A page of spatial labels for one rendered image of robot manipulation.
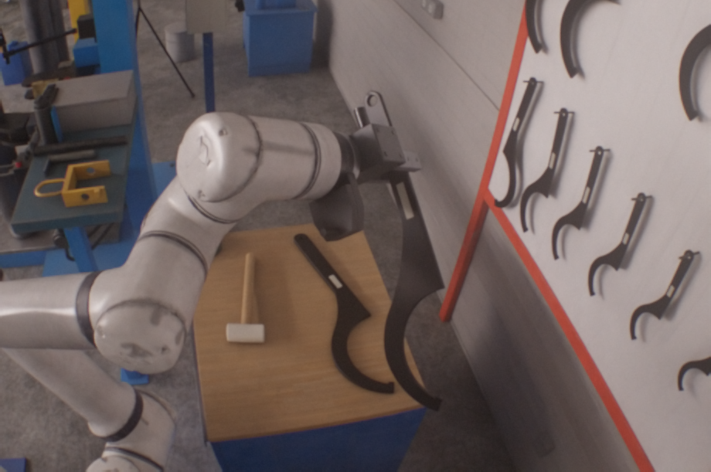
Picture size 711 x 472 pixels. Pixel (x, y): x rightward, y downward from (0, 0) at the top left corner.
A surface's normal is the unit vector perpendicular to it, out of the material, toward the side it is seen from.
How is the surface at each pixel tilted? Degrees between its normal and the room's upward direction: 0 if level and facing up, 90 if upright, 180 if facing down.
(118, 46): 90
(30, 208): 0
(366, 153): 63
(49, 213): 0
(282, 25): 90
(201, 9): 90
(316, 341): 0
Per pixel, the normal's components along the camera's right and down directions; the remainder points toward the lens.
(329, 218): -0.60, 0.02
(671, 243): -0.96, 0.11
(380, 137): 0.75, -0.34
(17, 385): 0.09, -0.76
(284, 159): 0.79, 0.15
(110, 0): 0.26, 0.65
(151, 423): 0.92, -0.22
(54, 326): -0.19, 0.26
